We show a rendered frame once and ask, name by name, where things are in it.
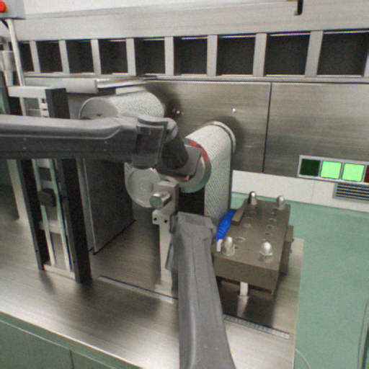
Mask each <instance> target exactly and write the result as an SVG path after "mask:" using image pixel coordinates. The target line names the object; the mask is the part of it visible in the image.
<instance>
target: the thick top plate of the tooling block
mask: <svg viewBox="0 0 369 369"><path fill-rule="evenodd" d="M247 199H248V198H247V197H246V198H245V200H244V202H243V203H242V205H241V208H243V209H245V214H244V216H243V218H242V219H241V222H240V224H239V226H234V225H230V226H229V228H228V230H227V232H226V235H225V236H224V237H223V240H224V239H225V238H226V237H227V236H229V237H231V238H232V239H233V240H234V244H235V255H233V256H225V255H223V254H221V251H220V252H217V251H216V253H215V255H214V264H213V267H214V271H215V275H217V276H221V277H225V278H229V279H232V280H238V282H241V283H247V284H250V285H255V286H258V287H262V288H267V289H270V290H276V287H277V281H278V277H279V272H280V265H281V262H282V257H283V248H284V243H285V235H286V231H287V227H288V224H289V220H290V210H291V205H289V204H285V209H284V210H278V209H276V208H275V202H274V201H268V200H260V199H257V204H256V205H250V204H248V203H247ZM264 242H269V244H270V245H271V246H272V257H273V260H272V262H270V263H264V262H262V261H260V260H259V259H258V255H259V251H260V249H261V246H262V245H263V243H264Z"/></svg>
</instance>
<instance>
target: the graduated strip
mask: <svg viewBox="0 0 369 369"><path fill-rule="evenodd" d="M97 280H98V281H102V282H104V283H108V284H111V285H116V286H118V287H121V288H125V289H128V290H133V291H135V292H138V293H142V294H145V295H149V296H153V297H155V298H159V299H162V300H163V301H166V302H170V303H174V304H177V305H179V298H177V297H174V296H171V295H166V294H163V293H159V292H156V291H154V290H149V289H146V288H142V287H139V286H136V285H132V284H128V283H124V281H121V280H117V279H114V278H111V277H106V276H104V275H100V276H99V277H98V278H97ZM222 314H223V317H224V319H225V320H228V321H232V322H235V323H237V324H240V325H242V326H247V327H249V328H252V329H257V330H260V331H262V332H267V333H270V334H271V335H275V336H277V337H281V338H285V339H289V340H290V333H289V332H285V330H281V329H277V328H274V327H271V326H266V325H264V324H259V323H257V322H256V321H251V320H248V319H244V318H241V317H238V316H234V315H231V314H227V313H224V311H222Z"/></svg>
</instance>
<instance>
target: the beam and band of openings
mask: <svg viewBox="0 0 369 369"><path fill-rule="evenodd" d="M297 9H298V0H295V1H284V2H272V3H261V4H240V5H229V6H218V7H208V8H196V9H175V10H164V11H153V12H131V13H120V14H99V15H88V16H77V17H56V18H45V19H26V20H14V25H15V29H16V34H17V42H18V47H19V50H20V52H21V53H22V61H23V66H24V70H25V71H24V76H25V77H56V78H97V77H108V76H133V75H148V76H155V75H156V76H157V80H165V81H239V82H243V81H274V82H312V83H350V84H364V83H369V32H364V31H369V0H303V12H302V14H301V16H294V11H296V10H297ZM326 32H333V33H330V34H323V33H326ZM294 34H309V35H294ZM252 35H255V37H247V36H252ZM0 36H1V41H2V43H3V44H1V51H13V47H12V39H11V35H10V31H9V29H7V28H6V27H5V26H4V24H3V23H2V22H0ZM202 37H207V38H202ZM182 38H192V39H182ZM156 39H164V40H156ZM110 40H121V41H110ZM86 41H91V42H86ZM28 71H35V72H28ZM55 73H63V74H55ZM83 73H94V74H83ZM160 74H165V75H160ZM182 74H206V75H182ZM222 75H253V76H222ZM267 75H274V76H267ZM316 75H332V76H316Z"/></svg>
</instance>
